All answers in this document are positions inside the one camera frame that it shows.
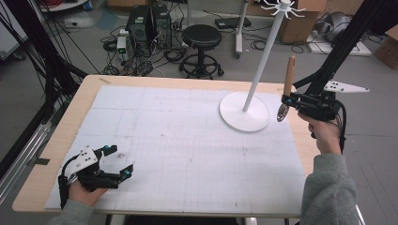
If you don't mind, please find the round white table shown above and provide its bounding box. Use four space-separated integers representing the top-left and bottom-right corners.
38 0 89 13

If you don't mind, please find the person's right hand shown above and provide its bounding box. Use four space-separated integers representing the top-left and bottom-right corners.
297 112 343 157

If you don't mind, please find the black slanted frame beam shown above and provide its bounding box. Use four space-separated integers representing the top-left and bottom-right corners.
293 0 398 98

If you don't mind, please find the open brown cardboard box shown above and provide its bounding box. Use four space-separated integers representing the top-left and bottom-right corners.
106 0 148 8

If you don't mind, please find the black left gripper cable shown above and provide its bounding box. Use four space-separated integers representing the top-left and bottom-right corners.
57 155 80 210

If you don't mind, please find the white floor stand leg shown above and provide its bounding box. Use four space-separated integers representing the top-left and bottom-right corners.
234 0 249 60

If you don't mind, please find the white stand with hooks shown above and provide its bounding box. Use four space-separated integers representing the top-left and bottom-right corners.
219 0 307 133

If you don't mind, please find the large brown cardboard box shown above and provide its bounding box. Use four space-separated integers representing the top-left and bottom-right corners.
277 0 329 45

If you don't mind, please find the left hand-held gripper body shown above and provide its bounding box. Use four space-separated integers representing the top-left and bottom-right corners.
62 144 127 192

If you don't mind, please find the person's left hand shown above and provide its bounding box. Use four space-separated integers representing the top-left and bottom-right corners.
67 179 110 208

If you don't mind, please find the small white power box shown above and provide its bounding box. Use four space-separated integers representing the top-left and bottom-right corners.
115 35 129 54

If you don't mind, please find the flat black device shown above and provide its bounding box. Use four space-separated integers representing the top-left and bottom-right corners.
214 16 253 31

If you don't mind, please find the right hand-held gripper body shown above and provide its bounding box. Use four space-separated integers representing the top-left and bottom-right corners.
297 80 371 124

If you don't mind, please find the black computer tower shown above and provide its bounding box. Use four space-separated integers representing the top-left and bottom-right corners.
151 4 174 51
125 5 155 53

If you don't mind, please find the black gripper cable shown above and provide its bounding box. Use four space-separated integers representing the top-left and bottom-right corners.
335 98 349 155
57 155 80 210

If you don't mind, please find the white grid mat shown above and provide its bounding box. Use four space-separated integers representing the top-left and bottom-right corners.
44 84 307 212

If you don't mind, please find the white floor board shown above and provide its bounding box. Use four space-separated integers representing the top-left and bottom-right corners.
305 29 374 58

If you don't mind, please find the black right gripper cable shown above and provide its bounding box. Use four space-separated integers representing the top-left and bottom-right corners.
335 98 349 155

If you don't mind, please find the black frame with cables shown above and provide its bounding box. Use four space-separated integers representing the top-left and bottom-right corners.
0 0 90 121

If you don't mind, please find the aluminium rail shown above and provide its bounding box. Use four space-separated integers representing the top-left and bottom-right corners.
0 122 54 205

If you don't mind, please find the black round stool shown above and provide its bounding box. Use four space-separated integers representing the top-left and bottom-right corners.
177 23 225 81

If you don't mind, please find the white panel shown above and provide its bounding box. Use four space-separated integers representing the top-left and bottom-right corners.
0 0 30 61

